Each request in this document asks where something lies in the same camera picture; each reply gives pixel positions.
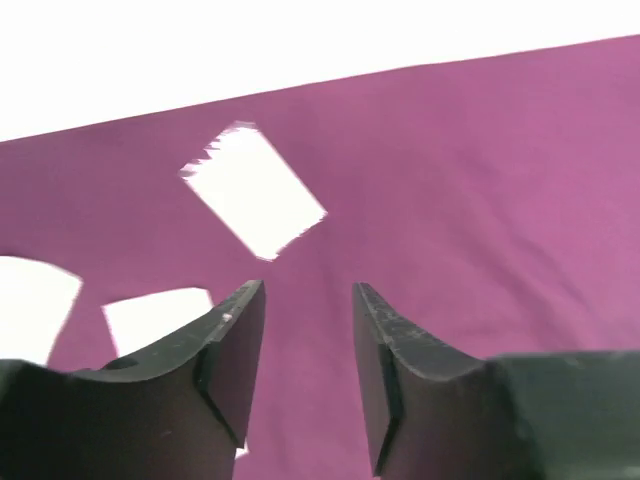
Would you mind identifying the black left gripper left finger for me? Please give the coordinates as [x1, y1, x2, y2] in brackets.
[1, 280, 265, 480]

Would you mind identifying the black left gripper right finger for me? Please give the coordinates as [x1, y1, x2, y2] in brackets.
[352, 283, 639, 480]

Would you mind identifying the white sterile pouch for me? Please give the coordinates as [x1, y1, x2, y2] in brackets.
[102, 287, 213, 357]

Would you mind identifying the small white label packet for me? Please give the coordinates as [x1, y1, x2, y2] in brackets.
[179, 122, 327, 262]

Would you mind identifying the white gauze square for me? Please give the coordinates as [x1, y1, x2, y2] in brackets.
[1, 256, 83, 365]

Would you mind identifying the purple cloth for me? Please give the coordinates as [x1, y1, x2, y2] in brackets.
[1, 36, 639, 479]

